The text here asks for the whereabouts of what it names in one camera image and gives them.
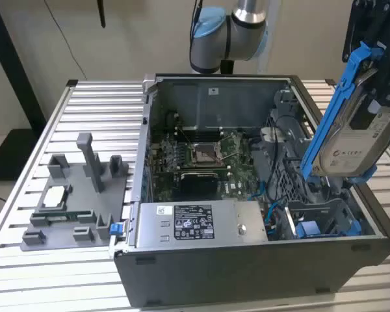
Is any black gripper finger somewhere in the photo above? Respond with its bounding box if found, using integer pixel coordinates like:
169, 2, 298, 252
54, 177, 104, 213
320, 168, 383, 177
348, 96, 384, 130

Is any hard disk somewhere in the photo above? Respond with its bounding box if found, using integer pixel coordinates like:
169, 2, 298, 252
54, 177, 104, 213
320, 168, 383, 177
300, 40, 390, 185

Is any gray metal disk bay cage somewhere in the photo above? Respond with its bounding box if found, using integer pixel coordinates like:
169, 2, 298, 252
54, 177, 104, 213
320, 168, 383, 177
252, 88, 378, 242

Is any blue disk carrier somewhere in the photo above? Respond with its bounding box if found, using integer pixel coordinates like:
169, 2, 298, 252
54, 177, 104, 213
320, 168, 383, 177
294, 220, 326, 239

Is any black RAM slot bank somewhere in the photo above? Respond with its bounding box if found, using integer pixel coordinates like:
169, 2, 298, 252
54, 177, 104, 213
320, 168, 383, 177
174, 127, 224, 144
180, 163, 231, 170

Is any green motherboard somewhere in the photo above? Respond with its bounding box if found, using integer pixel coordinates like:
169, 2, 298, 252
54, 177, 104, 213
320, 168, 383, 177
148, 128, 265, 202

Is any thin metal locking lever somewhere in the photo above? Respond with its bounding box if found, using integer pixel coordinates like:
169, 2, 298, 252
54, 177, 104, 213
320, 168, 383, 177
220, 142, 245, 161
177, 126, 196, 147

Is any CPU socket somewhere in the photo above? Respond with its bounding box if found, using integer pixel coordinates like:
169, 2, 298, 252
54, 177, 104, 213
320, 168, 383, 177
190, 142, 224, 165

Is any silver power supply unit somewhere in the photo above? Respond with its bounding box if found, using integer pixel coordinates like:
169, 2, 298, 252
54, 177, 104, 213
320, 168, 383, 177
134, 200, 269, 250

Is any black graphics card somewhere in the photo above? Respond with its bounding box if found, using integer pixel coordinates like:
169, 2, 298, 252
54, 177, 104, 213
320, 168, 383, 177
179, 171, 220, 198

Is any black open PC case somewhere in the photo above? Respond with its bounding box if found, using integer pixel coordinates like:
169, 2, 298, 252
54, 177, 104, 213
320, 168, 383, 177
109, 73, 390, 308

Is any black hanging antenna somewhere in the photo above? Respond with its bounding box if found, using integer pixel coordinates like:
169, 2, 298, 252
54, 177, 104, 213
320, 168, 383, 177
96, 0, 107, 29

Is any gray parts rack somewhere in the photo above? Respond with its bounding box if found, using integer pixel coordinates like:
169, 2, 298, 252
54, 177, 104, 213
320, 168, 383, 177
21, 132, 130, 253

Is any green RAM stick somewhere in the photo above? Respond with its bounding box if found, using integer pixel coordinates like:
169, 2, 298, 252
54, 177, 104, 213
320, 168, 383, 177
34, 211, 92, 222

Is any silver CPU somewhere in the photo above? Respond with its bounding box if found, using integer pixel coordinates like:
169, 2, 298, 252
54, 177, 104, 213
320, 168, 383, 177
42, 186, 68, 208

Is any black stand with base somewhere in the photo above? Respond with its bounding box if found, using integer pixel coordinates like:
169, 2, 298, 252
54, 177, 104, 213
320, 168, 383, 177
0, 0, 48, 181

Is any thin black wire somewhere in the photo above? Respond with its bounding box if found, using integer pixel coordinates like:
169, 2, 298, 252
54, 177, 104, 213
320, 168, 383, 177
266, 125, 300, 204

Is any blue data wire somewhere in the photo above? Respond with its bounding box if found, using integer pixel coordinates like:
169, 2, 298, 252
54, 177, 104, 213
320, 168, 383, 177
251, 181, 292, 232

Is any black arm joint cable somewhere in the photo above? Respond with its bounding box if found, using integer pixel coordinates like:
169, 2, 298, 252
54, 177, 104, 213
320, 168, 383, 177
189, 0, 205, 42

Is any thin black wall cable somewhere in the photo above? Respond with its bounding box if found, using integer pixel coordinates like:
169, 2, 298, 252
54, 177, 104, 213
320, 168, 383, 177
44, 0, 89, 81

